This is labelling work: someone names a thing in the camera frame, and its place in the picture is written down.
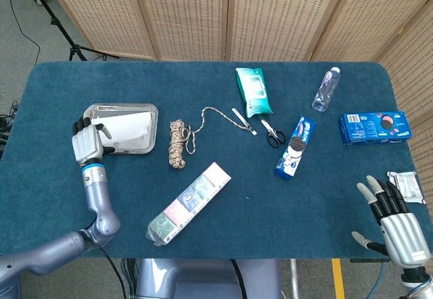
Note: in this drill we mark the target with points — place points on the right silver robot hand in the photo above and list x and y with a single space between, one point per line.
404 241

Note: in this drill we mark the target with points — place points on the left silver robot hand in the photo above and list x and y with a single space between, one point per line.
86 145

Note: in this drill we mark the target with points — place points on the white paper sheet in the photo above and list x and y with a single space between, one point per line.
128 128

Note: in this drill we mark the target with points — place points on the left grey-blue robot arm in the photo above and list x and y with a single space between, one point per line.
98 197

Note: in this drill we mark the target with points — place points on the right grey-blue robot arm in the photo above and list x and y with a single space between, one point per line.
417 283

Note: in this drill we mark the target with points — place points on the stainless steel tray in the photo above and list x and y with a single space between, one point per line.
154 126

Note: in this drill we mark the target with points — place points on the white snack wrapper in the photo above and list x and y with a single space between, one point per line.
414 187

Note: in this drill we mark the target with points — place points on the yellow floor tape strip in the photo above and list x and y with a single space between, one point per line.
338 278

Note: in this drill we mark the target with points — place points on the black tripod stand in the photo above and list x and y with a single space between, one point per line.
76 50

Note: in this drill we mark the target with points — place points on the metal table leg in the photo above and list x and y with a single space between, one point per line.
295 278

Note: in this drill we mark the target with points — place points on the wide blue Oreo box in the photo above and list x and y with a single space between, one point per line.
372 128

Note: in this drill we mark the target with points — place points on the multi-pack of pocket tissues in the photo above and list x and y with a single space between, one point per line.
189 204

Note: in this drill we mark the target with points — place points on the blue table mat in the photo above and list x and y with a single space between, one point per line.
277 218

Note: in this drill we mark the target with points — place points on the long blue Oreo carton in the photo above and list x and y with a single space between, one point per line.
296 146

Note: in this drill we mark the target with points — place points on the silver utility knife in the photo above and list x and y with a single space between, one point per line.
244 121

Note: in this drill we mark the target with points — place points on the wooden woven folding screen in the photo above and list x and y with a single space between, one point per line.
186 15

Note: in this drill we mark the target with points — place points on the clear plastic bottle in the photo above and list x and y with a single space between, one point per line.
325 91

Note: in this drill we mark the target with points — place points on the grey-blue robot torso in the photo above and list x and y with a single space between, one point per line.
203 278

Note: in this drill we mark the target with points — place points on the green wet wipes pack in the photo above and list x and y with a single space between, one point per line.
255 91

